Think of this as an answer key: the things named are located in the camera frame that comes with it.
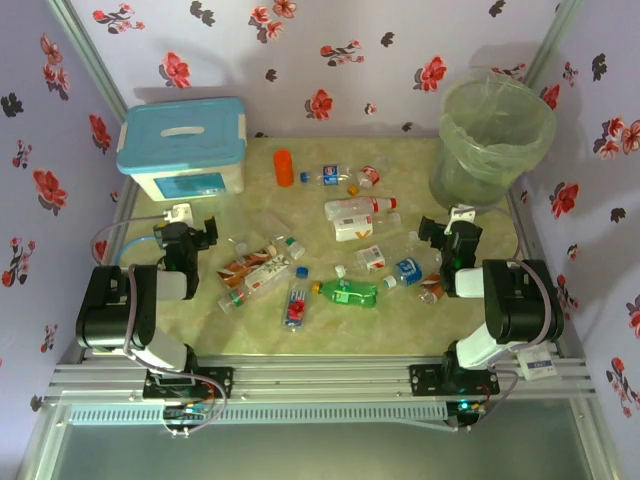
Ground aluminium corner post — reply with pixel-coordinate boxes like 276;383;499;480
47;0;129;124
522;0;585;86

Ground bottle with white floral label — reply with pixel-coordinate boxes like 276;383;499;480
217;253;294;315

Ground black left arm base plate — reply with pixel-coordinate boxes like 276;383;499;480
142;366;235;401

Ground clear Pepsi bottle blue cap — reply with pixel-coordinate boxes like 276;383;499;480
299;164;357;189

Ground bottle with orange V label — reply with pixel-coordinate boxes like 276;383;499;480
333;212;402;244

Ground white storage box blue lid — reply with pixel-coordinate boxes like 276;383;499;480
115;96;249;203

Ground orange plastic cylinder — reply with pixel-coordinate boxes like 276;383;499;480
273;149;295;188

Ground lavender arm cable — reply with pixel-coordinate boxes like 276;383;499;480
89;212;229;436
449;203;566;434

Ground crushed clear bottle red label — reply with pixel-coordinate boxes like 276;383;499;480
417;272;447;306

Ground lavender left arm cable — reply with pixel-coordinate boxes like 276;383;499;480
89;212;229;436

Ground aluminium side rail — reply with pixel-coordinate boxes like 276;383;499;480
54;177;141;366
503;179;587;360

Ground brown label bottle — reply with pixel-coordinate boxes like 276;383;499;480
216;243;279;290

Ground green bottle yellow cap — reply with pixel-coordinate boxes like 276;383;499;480
312;278;380;310

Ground clear ribbed bottle white cap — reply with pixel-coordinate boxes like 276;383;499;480
405;230;445;274

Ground lavender right arm cable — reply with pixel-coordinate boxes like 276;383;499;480
449;203;566;434

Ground crushed red-label bottle yellow cap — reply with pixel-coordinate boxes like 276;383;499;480
347;157;391;197

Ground grey slotted cable duct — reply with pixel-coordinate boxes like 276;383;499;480
67;401;449;426

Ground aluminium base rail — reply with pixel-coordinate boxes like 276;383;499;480
42;353;599;404

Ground clear bottle white red label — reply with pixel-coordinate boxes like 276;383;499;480
334;243;407;279

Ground clear bottle green neck ring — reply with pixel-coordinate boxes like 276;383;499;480
249;211;308;261

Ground Fiji water bottle blue cap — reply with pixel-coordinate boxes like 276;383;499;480
282;266;310;334

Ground clear bin with green liner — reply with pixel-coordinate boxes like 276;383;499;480
428;74;558;209

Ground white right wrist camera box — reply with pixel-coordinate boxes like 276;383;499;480
446;204;477;235

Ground blue label bottle white cap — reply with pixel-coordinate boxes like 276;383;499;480
383;256;444;290

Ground small green circuit board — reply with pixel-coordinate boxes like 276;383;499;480
163;405;210;422

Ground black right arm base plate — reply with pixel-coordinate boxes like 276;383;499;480
408;363;501;399

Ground white bottle red cap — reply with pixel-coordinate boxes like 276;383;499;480
323;196;399;222

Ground white packet with blue label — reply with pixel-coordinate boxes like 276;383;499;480
517;347;559;381

